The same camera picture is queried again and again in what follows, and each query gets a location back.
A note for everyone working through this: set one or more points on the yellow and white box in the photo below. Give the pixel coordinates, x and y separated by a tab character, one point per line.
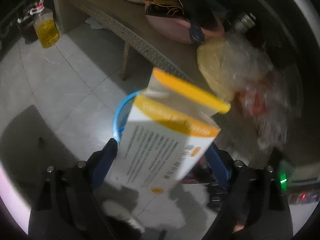
160	150

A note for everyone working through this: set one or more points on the pink plastic basin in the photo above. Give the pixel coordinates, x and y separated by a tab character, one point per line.
172	27

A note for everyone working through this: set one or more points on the metal cup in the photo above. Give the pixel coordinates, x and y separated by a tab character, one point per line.
246	21

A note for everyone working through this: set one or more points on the bag of yellow flatbread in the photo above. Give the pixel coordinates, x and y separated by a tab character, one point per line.
217	65

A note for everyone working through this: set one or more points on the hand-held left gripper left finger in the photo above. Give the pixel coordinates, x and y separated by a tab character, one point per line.
103	165

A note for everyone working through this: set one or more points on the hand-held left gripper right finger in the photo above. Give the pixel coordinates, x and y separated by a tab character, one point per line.
217	162

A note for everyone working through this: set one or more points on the blue plastic mesh basket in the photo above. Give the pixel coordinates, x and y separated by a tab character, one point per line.
117	120

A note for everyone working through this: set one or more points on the perforated wooden shelf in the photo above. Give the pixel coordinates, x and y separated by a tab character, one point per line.
140	22

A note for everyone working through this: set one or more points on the clear bag with red contents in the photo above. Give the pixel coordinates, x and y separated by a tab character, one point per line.
257	105

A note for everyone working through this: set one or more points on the white cloth on floor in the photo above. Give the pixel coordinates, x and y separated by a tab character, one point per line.
93	23

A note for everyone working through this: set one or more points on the yellow cooking oil bottle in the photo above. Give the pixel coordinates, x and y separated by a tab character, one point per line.
46	30

